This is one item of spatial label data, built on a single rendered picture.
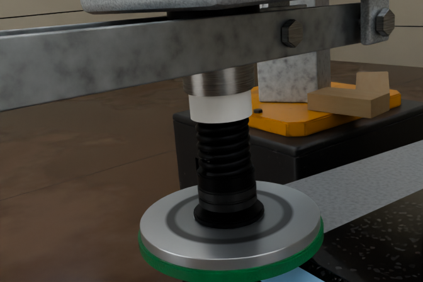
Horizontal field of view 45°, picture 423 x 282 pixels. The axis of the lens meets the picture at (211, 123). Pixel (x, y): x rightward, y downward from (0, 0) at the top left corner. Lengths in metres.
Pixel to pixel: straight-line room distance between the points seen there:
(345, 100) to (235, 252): 0.93
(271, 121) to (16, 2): 5.52
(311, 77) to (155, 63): 1.15
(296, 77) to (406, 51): 5.34
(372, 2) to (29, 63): 0.42
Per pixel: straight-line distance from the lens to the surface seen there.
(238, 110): 0.55
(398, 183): 0.85
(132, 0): 0.50
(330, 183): 0.85
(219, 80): 0.53
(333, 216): 0.73
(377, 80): 1.71
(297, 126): 1.37
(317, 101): 1.47
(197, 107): 0.55
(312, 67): 1.55
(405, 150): 1.01
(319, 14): 0.60
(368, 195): 0.80
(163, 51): 0.44
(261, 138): 1.38
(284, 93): 1.59
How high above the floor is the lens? 1.14
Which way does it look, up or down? 15 degrees down
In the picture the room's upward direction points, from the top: 5 degrees counter-clockwise
